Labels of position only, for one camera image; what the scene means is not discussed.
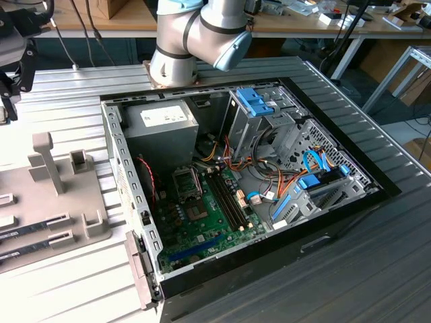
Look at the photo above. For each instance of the grey metal drive cage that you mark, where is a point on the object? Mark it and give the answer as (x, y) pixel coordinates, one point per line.
(242, 131)

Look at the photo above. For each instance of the brown cardboard box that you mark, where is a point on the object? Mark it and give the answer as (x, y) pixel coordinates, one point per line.
(419, 151)

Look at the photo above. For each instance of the CPU socket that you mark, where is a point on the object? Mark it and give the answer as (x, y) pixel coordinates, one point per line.
(197, 211)

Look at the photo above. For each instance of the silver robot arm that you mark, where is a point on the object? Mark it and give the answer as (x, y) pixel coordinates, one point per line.
(175, 33)

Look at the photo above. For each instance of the hard disk in blue carrier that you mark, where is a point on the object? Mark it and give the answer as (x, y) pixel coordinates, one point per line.
(313, 182)

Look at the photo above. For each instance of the small white box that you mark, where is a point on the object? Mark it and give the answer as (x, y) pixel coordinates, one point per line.
(328, 19)

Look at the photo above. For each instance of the cardboard box on desk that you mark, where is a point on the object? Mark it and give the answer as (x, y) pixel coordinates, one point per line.
(118, 8)

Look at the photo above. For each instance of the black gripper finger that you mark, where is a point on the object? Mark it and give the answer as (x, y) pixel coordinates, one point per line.
(28, 64)

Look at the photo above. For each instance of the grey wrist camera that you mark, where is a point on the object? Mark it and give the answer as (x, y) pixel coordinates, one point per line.
(11, 50)

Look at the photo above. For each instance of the black open PC case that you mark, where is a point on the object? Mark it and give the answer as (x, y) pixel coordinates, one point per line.
(235, 286)

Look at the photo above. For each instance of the grey parts rack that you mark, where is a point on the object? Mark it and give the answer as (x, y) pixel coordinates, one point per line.
(40, 198)

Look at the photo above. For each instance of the RAM stick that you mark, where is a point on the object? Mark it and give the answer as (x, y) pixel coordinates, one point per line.
(23, 229)
(23, 250)

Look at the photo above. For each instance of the perforated metal disk cage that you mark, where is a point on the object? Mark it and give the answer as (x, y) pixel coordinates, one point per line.
(353, 168)

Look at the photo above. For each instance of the wooden desk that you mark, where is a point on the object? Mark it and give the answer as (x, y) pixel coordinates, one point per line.
(373, 27)

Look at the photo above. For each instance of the green motherboard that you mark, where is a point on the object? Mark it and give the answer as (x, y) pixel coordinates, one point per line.
(188, 242)

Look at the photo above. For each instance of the blue plastic drive latch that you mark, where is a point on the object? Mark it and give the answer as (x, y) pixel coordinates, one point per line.
(250, 101)

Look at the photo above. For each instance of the black stand pole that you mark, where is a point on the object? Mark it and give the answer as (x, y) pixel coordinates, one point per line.
(350, 25)

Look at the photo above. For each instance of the aluminium profile frame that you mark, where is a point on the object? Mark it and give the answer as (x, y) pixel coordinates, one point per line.
(390, 75)

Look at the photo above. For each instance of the black RAM slot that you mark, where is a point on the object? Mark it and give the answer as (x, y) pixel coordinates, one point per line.
(221, 202)
(225, 202)
(234, 202)
(229, 202)

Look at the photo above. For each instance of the grey power supply unit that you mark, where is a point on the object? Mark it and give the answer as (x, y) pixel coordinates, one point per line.
(161, 148)

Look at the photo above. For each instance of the CPU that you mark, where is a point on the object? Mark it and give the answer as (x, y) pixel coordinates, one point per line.
(2, 116)

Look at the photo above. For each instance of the blue expansion slot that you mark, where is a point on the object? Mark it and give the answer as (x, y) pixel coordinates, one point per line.
(195, 248)

